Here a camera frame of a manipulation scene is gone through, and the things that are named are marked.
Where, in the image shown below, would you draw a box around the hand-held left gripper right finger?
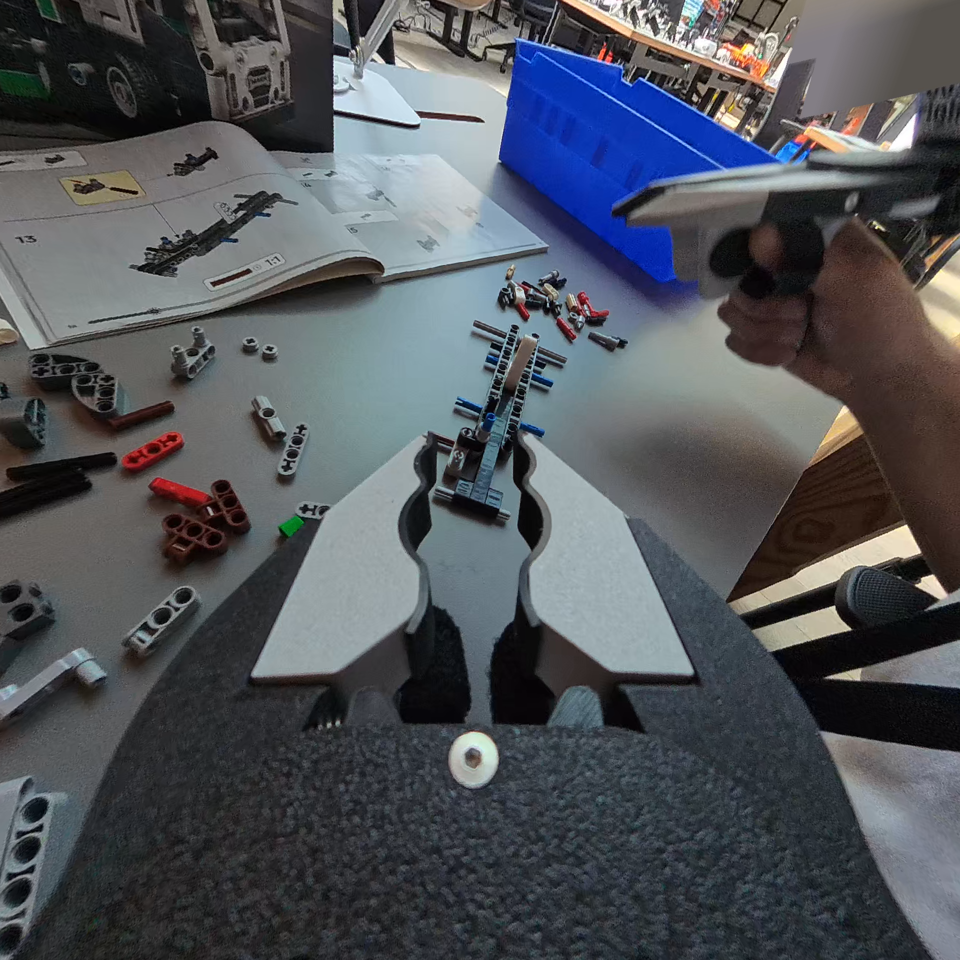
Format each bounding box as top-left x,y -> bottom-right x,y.
513,433 -> 697,688

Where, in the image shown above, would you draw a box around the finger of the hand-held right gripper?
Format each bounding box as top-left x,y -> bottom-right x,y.
611,178 -> 942,228
641,148 -> 940,190

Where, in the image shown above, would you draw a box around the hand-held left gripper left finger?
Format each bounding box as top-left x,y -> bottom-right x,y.
249,433 -> 438,691

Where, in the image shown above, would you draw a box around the dark grey lego beam assembly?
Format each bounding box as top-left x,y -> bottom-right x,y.
426,321 -> 569,528

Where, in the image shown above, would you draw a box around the person's right forearm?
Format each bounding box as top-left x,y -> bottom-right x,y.
821,296 -> 960,594

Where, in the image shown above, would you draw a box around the scattered lego pieces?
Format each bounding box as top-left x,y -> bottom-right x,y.
0,326 -> 333,955

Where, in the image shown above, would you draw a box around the pile of small lego pins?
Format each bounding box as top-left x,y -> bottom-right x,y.
495,266 -> 630,354

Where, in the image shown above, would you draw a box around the lego instruction booklet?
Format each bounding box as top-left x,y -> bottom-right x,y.
0,120 -> 550,351

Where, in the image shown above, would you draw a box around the lego set box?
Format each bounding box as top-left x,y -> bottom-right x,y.
0,0 -> 336,153

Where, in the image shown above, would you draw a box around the person's right hand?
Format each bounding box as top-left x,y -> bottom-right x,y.
716,223 -> 930,400

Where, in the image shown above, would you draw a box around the blue storage bin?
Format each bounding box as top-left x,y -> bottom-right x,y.
498,39 -> 786,285

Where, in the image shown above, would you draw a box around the wooden workbench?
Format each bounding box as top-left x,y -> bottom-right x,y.
558,0 -> 790,95

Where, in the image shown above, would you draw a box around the black office chair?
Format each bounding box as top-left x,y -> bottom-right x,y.
480,0 -> 558,67

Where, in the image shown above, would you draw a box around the black chair armrest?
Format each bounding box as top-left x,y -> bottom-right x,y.
738,555 -> 960,633

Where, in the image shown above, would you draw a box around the white stand base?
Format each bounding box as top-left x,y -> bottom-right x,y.
330,0 -> 423,129

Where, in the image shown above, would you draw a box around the black harness straps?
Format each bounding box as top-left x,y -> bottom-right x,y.
771,621 -> 960,734

